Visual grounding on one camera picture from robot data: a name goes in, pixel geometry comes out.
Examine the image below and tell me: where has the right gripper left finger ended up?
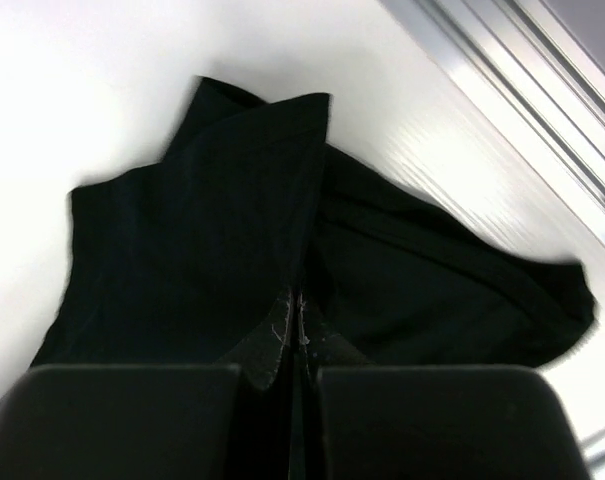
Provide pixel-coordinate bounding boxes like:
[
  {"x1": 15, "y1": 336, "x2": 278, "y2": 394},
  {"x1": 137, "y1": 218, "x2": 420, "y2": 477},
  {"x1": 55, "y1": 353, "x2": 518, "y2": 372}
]
[{"x1": 0, "y1": 292, "x2": 295, "y2": 479}]

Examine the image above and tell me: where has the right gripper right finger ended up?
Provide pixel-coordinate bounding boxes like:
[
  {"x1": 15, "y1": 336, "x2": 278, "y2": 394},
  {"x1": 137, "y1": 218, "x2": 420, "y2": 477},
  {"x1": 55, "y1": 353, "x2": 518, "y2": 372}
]
[{"x1": 297, "y1": 295, "x2": 590, "y2": 479}]

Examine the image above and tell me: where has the black t shirt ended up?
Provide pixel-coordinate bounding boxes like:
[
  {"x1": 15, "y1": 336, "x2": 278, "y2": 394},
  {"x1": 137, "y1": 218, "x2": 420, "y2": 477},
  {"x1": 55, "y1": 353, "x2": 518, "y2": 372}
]
[{"x1": 27, "y1": 78, "x2": 596, "y2": 368}]

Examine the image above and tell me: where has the right aluminium corner post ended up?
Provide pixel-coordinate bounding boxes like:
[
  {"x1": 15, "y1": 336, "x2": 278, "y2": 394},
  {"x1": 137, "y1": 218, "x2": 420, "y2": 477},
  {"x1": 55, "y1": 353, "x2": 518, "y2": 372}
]
[{"x1": 384, "y1": 1, "x2": 605, "y2": 246}]

